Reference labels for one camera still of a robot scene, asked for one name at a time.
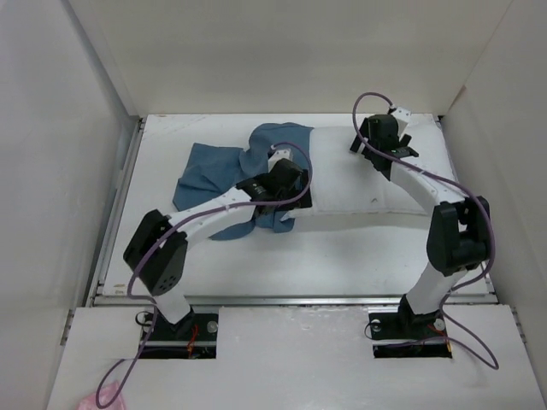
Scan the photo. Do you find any white pillow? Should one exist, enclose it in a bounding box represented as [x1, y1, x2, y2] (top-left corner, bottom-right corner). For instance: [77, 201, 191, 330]
[287, 123, 455, 219]

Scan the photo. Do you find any blue fabric pillowcase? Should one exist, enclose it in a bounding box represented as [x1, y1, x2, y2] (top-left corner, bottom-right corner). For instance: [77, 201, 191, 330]
[172, 122, 315, 243]

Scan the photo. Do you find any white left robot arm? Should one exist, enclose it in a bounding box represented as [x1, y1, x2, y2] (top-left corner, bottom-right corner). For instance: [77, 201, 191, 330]
[123, 158, 313, 339]

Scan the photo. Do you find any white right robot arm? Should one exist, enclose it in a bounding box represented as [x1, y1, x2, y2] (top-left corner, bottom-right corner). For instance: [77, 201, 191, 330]
[350, 112, 492, 340]

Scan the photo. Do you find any pink plastic bag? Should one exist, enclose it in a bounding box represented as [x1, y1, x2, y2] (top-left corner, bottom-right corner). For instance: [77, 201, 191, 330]
[76, 382, 126, 410]

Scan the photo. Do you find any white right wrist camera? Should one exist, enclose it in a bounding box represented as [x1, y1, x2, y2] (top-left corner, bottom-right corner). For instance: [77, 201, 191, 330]
[388, 106, 411, 138]

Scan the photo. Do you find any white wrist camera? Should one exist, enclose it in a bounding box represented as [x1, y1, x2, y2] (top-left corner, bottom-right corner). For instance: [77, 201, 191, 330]
[267, 147, 293, 172]
[388, 106, 411, 138]

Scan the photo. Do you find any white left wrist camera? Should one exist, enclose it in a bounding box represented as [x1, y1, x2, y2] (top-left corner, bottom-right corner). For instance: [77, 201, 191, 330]
[267, 147, 293, 172]

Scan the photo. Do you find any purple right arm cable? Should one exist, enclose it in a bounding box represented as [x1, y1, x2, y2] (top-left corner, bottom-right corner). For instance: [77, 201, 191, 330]
[351, 91, 500, 371]

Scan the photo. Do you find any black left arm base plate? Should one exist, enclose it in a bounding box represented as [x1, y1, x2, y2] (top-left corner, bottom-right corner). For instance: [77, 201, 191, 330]
[139, 313, 219, 360]

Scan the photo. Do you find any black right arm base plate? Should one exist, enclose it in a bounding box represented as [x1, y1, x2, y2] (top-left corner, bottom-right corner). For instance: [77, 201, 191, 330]
[365, 311, 452, 359]

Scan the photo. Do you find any aluminium front rail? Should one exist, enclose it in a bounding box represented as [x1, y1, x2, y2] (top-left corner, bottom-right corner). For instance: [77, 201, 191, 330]
[87, 290, 499, 308]

